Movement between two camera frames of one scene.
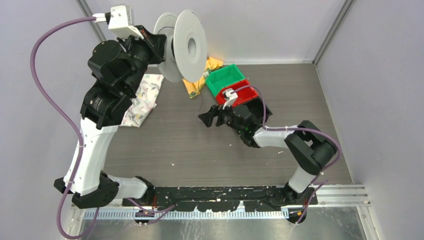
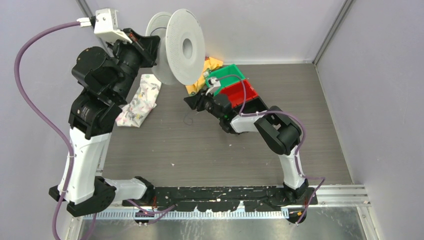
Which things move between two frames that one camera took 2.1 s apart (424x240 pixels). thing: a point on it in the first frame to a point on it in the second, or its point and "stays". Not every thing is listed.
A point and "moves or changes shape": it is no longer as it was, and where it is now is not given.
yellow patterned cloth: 193,88 stays
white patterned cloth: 145,99 stays
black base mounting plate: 225,199 stays
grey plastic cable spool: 186,46 moves or changes shape
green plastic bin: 217,79 stays
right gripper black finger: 207,117 to 197,101
